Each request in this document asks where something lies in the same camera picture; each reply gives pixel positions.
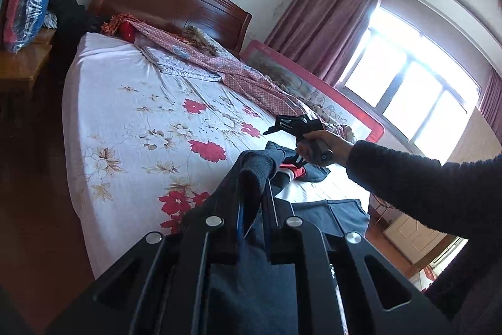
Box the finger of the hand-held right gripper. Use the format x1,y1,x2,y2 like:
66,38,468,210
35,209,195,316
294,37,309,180
263,123,295,135
275,114,311,124

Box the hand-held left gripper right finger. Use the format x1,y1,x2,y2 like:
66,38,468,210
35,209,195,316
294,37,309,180
263,181,456,335

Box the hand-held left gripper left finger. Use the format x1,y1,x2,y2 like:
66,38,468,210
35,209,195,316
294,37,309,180
47,201,247,335

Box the dark pants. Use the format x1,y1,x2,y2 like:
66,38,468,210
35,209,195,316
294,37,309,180
182,141,371,335

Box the person's right forearm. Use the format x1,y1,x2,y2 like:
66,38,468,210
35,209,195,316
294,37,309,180
346,141,502,242

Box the person's right hand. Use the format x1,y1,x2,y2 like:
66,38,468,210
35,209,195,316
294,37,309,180
295,130,356,168

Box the pink dotted quilt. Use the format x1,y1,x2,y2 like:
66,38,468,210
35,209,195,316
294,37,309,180
133,20,354,139

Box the window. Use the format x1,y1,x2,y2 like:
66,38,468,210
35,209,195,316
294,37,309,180
337,5,482,156

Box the beige patterned blanket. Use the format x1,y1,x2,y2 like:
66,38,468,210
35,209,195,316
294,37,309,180
184,26,238,58

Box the grey floral pillow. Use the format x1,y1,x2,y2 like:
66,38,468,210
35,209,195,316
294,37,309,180
142,46,222,79

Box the bed with floral sheet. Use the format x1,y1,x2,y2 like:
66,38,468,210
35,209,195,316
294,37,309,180
62,32,371,281

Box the red cushion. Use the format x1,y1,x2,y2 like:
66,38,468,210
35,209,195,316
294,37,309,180
119,21,138,44

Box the red tasselled pillow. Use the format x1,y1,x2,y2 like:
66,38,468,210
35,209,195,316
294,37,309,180
101,14,139,36

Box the person's torso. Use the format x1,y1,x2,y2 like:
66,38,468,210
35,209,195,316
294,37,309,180
424,235,502,335

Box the black clothes pile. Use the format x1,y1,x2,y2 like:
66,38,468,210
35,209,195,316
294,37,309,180
48,0,103,45

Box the wooden chair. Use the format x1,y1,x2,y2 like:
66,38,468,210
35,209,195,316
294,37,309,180
0,27,56,106

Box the pink bed rail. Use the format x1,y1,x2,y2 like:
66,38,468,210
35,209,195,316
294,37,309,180
240,40,385,143

